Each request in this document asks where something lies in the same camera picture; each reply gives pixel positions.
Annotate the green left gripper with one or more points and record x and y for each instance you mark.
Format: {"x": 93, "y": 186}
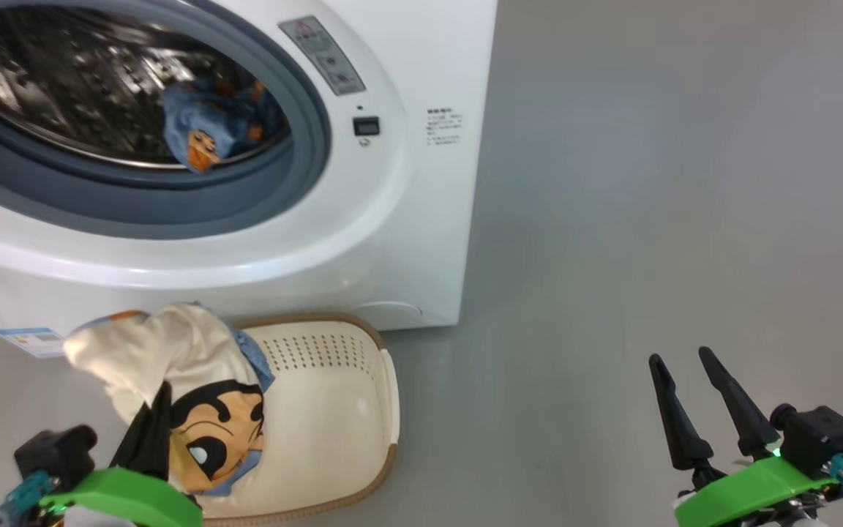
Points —
{"x": 129, "y": 501}

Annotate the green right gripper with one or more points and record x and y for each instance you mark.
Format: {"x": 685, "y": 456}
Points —
{"x": 751, "y": 490}

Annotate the cream cartoon face garment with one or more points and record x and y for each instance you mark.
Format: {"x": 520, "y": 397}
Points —
{"x": 158, "y": 351}

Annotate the blue patterned garment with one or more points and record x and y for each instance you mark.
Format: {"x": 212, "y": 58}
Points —
{"x": 216, "y": 124}

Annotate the white front-load washing machine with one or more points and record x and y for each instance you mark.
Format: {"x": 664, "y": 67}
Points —
{"x": 392, "y": 241}

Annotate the stainless steel washing machine drum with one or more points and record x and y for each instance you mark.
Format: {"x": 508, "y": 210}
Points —
{"x": 63, "y": 80}

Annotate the black door latch socket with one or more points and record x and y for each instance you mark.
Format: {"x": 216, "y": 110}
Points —
{"x": 366, "y": 126}

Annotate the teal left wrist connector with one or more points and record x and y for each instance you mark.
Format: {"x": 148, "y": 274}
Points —
{"x": 26, "y": 492}

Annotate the blue energy label sticker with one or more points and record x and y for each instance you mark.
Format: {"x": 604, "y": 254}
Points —
{"x": 34, "y": 341}

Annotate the cream perforated laundry basket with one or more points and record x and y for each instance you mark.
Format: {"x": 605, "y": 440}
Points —
{"x": 326, "y": 424}

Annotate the round filter cover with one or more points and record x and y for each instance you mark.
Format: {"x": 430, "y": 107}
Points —
{"x": 392, "y": 309}

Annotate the small black text sticker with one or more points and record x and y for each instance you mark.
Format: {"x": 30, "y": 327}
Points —
{"x": 443, "y": 126}

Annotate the grey instruction sticker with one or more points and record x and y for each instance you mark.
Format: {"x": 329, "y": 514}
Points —
{"x": 323, "y": 55}

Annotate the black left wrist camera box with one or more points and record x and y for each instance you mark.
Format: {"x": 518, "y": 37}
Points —
{"x": 55, "y": 450}

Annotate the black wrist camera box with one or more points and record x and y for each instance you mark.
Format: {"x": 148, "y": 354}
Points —
{"x": 820, "y": 439}
{"x": 55, "y": 450}

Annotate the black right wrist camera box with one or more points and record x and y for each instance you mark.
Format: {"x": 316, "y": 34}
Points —
{"x": 820, "y": 439}

